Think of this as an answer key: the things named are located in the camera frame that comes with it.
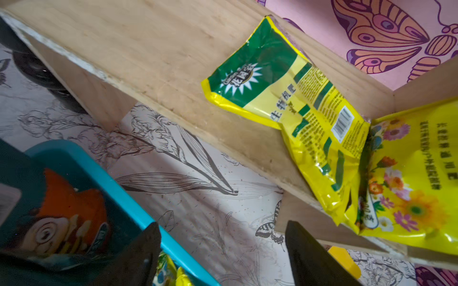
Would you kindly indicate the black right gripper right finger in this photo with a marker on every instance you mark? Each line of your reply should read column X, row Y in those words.
column 311, row 264

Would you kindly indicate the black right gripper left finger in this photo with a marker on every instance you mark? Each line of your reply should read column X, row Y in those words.
column 136, row 265

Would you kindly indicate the yellow fertilizer packet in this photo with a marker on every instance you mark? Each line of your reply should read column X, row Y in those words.
column 168, row 274

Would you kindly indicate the large green yellow fertilizer bag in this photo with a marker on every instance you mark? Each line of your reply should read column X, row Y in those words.
column 52, row 234

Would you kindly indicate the wooden two-tier shelf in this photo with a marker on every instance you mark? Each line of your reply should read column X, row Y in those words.
column 111, row 54

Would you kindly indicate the yellow toy shovel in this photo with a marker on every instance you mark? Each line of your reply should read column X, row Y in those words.
column 346, row 261

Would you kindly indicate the teal plastic basket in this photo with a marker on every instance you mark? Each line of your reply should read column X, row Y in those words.
column 127, row 218

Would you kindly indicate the yellow flower packet right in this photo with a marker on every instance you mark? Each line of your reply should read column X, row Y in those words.
column 410, row 178

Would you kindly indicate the yellow green packet middle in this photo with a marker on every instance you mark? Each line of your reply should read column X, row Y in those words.
column 270, row 81

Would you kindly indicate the black plastic flower pots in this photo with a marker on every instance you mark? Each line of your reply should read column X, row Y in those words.
column 31, row 67

